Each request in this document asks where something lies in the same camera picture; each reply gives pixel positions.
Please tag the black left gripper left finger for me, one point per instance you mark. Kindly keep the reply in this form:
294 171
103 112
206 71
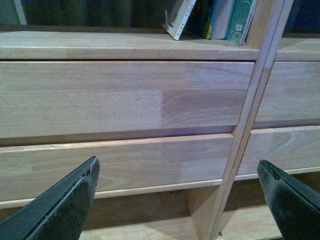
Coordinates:
60 212

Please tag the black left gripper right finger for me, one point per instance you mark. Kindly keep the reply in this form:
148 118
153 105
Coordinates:
294 205

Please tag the lower right wooden drawer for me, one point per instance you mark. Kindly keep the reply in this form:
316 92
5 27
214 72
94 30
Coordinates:
293 149

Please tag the wooden drawer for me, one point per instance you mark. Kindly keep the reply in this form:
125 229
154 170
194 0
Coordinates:
293 149
291 96
127 167
78 101

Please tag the lower left wooden drawer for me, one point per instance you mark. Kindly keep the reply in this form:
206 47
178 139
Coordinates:
127 167

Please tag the right wooden bookshelf unit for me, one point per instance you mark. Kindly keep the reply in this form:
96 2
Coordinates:
290 31

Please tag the wooden bookshelf unit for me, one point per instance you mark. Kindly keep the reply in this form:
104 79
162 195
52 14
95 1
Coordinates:
290 31
167 215

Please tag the upper left wooden drawer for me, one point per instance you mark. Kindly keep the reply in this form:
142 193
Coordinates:
78 101

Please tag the upper right wooden drawer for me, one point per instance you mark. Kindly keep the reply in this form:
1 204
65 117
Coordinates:
291 96

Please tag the left wooden bookshelf unit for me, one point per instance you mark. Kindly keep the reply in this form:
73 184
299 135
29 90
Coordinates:
167 215

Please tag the green cover upright book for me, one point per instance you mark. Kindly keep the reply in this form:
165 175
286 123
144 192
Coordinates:
240 22

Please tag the dark blue upright book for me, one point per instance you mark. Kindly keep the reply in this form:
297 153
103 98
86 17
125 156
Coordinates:
200 19

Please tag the pale thick upright book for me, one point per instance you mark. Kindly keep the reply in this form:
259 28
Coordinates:
221 18

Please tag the leaning white paperback book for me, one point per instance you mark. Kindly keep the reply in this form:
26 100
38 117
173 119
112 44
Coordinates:
177 17

